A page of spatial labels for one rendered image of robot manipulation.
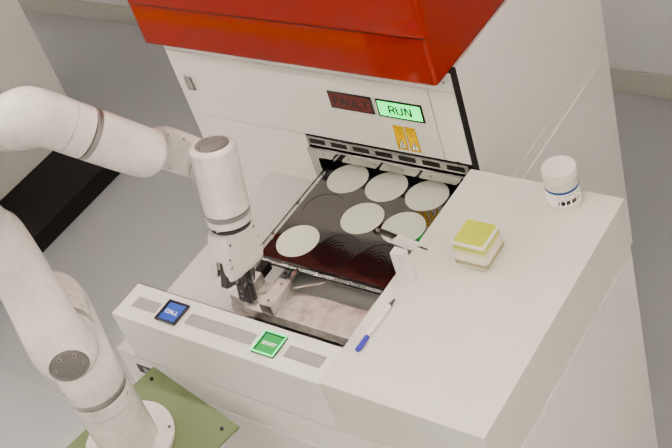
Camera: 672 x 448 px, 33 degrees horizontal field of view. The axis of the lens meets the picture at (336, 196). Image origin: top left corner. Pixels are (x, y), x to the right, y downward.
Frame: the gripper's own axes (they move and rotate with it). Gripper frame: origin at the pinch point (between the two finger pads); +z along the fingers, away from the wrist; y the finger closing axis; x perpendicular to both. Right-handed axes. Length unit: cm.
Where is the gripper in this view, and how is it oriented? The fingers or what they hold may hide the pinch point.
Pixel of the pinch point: (246, 291)
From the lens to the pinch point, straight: 213.5
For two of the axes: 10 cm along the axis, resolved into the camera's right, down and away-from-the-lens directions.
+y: -5.7, 4.9, -6.6
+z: 1.5, 8.5, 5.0
